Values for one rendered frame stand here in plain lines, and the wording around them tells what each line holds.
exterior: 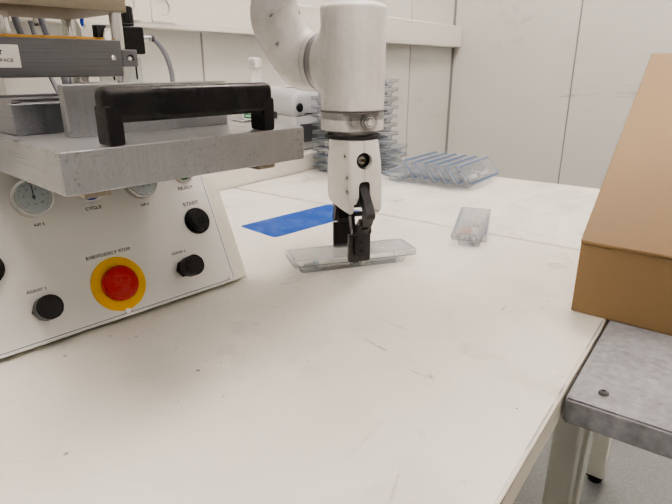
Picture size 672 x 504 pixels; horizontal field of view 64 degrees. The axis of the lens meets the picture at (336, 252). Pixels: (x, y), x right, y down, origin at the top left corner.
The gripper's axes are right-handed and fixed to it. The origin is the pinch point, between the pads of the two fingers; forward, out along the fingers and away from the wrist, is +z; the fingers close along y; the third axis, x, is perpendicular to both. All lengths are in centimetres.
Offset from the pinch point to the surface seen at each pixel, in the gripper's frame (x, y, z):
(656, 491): -87, 9, 78
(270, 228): 7.4, 21.4, 3.3
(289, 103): -10, 79, -14
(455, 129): -126, 187, 8
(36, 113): 34.2, -19.1, -20.3
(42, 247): 37.6, -8.9, -6.0
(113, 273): 31.2, -8.7, -2.2
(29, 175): 34.4, -24.6, -16.3
